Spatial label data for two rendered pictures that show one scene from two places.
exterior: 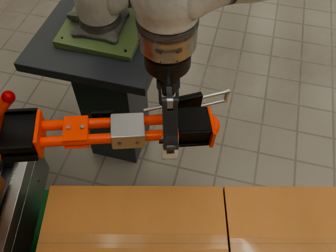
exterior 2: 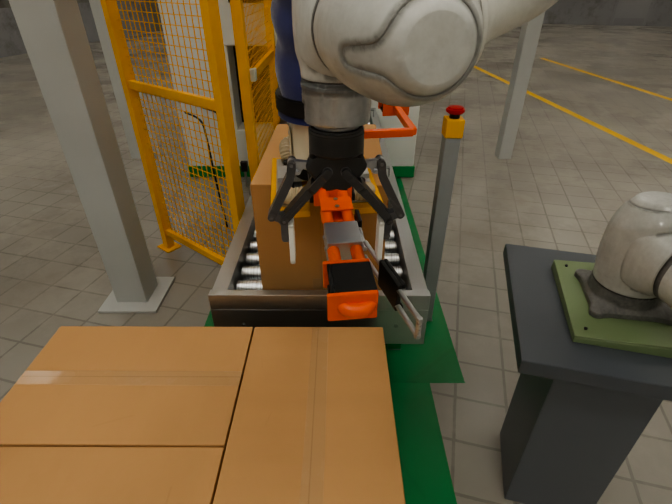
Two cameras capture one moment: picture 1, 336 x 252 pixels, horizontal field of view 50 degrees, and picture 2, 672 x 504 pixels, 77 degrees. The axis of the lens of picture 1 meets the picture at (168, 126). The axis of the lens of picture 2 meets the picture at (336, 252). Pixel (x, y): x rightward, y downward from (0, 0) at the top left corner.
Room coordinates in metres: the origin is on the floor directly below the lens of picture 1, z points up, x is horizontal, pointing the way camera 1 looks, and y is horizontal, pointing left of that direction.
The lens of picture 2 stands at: (0.43, -0.57, 1.45)
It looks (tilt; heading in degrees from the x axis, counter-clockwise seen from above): 33 degrees down; 90
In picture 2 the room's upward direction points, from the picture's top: straight up
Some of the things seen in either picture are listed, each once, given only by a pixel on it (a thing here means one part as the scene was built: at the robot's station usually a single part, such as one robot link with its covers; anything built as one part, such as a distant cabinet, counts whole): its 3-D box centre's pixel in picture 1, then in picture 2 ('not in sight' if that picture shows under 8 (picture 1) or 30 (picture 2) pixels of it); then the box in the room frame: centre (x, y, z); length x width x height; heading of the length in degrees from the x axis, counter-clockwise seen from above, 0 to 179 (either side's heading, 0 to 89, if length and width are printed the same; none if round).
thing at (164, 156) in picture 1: (169, 147); (292, 240); (0.36, 0.00, 1.11); 0.03 x 0.01 x 0.07; 93
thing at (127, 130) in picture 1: (128, 130); (342, 241); (0.44, 0.08, 1.05); 0.07 x 0.07 x 0.04; 6
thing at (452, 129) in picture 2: not in sight; (437, 231); (0.88, 1.07, 0.50); 0.07 x 0.07 x 1.00; 0
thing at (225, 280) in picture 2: not in sight; (269, 178); (0.05, 1.66, 0.50); 2.31 x 0.05 x 0.19; 90
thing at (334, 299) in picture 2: (192, 127); (349, 288); (0.45, -0.05, 1.05); 0.08 x 0.07 x 0.05; 96
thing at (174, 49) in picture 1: (167, 32); (336, 102); (0.43, 0.00, 1.31); 0.09 x 0.09 x 0.06
